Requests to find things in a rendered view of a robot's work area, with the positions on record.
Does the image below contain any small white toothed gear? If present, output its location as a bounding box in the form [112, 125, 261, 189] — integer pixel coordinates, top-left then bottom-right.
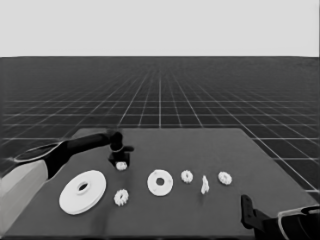
[217, 171, 233, 186]
[180, 169, 194, 184]
[115, 161, 129, 172]
[113, 188, 130, 207]

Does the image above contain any small thin white T-shaped piece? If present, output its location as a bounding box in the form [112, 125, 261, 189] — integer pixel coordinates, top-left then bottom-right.
[200, 175, 210, 195]

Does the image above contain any white round carrier with pins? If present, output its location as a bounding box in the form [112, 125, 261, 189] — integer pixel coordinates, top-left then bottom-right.
[146, 169, 174, 197]

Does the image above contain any large thick white disc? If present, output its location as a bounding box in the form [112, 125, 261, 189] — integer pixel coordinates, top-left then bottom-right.
[58, 169, 108, 216]

